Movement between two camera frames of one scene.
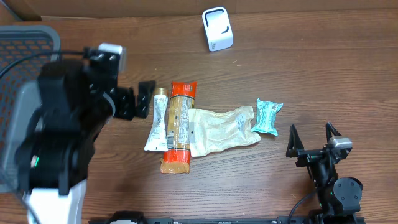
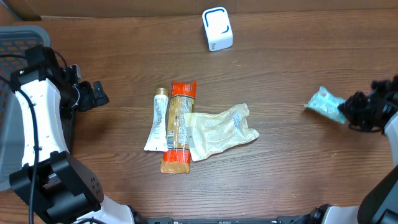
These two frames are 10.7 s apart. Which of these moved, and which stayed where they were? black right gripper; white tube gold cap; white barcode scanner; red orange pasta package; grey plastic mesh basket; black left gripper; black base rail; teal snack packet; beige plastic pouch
Moved: black right gripper; teal snack packet; black left gripper
Stayed: beige plastic pouch; white barcode scanner; red orange pasta package; white tube gold cap; grey plastic mesh basket; black base rail
